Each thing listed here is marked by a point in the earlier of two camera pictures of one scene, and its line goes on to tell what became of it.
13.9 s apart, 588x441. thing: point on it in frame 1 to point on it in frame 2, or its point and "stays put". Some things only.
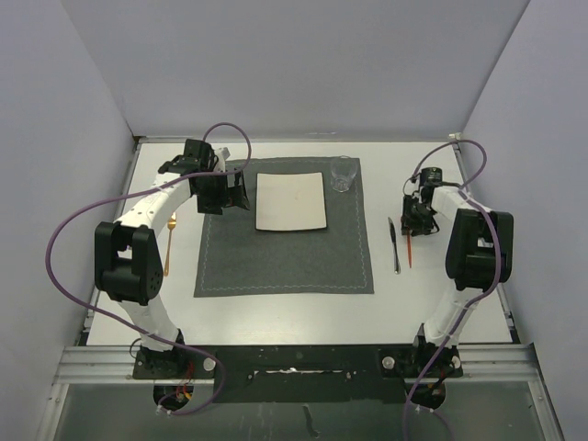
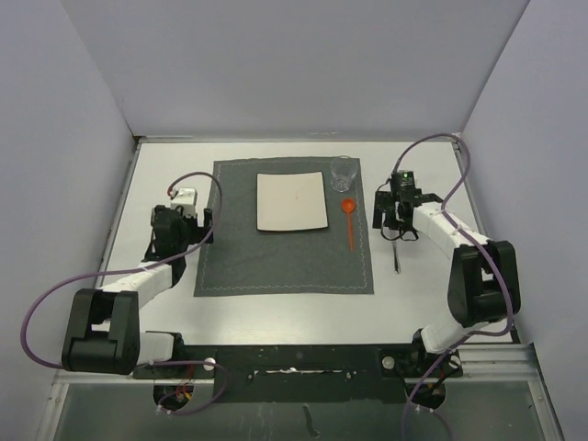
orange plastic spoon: x=409 y=242 to x=348 y=206
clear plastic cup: x=344 y=169 stays put
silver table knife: x=392 y=235 stays put
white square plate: x=290 y=201 stays put
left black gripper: x=229 y=197 to x=199 y=232
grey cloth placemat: x=235 y=260 stays put
